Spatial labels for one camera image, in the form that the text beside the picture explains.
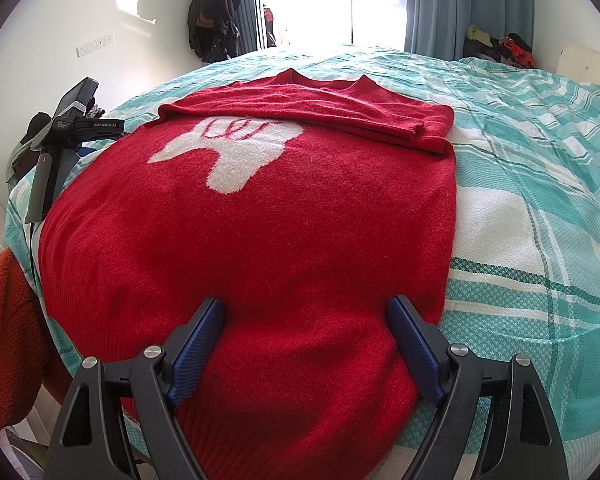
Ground pile of mixed clothes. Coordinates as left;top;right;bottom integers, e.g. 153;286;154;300
463;24;537;69

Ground cream headboard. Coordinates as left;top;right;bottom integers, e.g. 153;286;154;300
554;44;600;92

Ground red item by window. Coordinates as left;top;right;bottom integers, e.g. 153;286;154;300
262;5;279;49

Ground heap of dark belongings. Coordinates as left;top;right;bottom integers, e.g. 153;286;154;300
9;111;56;182

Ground blue-grey window curtain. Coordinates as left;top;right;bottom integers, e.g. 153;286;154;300
235;0;271;53
405;0;537;63

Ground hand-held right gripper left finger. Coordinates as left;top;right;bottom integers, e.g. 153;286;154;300
44;297;226;480

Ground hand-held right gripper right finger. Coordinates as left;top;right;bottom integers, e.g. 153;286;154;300
386;296;571;480

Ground person's orange fleece clothing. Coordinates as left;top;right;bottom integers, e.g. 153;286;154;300
0;249;73;423

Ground dark clothes hanging on wall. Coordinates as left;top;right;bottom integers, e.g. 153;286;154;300
186;0;244;64

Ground bed with teal plaid sheet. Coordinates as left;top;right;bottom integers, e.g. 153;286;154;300
5;42;600;480

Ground red sweater with white animal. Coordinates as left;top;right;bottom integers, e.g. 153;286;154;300
37;67;457;480

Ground white wall switch plate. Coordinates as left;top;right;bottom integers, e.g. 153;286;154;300
76;33;116;57

